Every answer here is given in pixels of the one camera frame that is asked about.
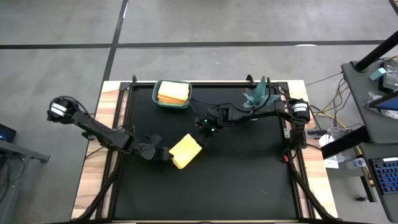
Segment black device with blue light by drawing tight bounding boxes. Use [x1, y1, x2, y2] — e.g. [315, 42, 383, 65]
[0, 123, 17, 143]

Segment yellow microfiber towel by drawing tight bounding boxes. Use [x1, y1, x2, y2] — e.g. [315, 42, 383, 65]
[157, 80, 191, 102]
[169, 133, 203, 170]

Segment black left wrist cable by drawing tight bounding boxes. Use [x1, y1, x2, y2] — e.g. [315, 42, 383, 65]
[119, 123, 137, 138]

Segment white papers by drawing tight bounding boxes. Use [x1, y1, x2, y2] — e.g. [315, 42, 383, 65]
[318, 133, 341, 169]

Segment black aluminium rig frame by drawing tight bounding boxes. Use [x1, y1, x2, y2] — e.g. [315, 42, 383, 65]
[71, 74, 340, 224]

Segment black box device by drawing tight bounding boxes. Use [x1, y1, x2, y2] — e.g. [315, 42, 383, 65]
[379, 58, 398, 94]

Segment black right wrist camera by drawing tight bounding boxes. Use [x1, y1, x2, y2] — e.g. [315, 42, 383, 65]
[216, 105, 236, 122]

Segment teal plastic bin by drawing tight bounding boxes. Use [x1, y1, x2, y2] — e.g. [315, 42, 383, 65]
[151, 79, 193, 110]

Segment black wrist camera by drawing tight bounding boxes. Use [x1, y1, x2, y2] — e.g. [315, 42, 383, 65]
[216, 105, 236, 122]
[136, 141, 156, 160]

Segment black pole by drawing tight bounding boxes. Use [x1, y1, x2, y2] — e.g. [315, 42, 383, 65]
[354, 29, 398, 72]

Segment keyboard with blue keys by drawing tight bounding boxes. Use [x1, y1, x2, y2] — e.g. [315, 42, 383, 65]
[371, 157, 398, 195]

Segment small teal box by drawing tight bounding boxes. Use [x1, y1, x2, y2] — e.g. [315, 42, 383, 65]
[369, 67, 387, 82]

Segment dark orange microfiber towel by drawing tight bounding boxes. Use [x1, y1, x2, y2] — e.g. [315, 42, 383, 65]
[157, 94, 188, 106]

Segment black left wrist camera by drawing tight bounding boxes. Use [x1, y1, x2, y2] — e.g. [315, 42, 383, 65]
[136, 141, 156, 160]

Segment green snake plant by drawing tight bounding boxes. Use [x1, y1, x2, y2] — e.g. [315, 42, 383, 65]
[242, 75, 282, 110]

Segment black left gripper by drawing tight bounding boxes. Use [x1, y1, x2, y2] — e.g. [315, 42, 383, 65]
[145, 133, 174, 162]

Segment grey side desk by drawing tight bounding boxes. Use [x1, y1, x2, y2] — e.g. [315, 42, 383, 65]
[340, 58, 398, 144]

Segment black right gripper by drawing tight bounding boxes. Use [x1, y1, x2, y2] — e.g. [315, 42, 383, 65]
[194, 108, 220, 147]

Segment clear plastic bottle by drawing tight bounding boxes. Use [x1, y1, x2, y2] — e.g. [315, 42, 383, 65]
[346, 157, 368, 170]

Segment dark tablet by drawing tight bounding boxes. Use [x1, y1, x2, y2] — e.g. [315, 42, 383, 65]
[368, 90, 398, 111]

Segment grey metal stand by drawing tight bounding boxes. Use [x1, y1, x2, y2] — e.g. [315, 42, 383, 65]
[0, 139, 50, 224]

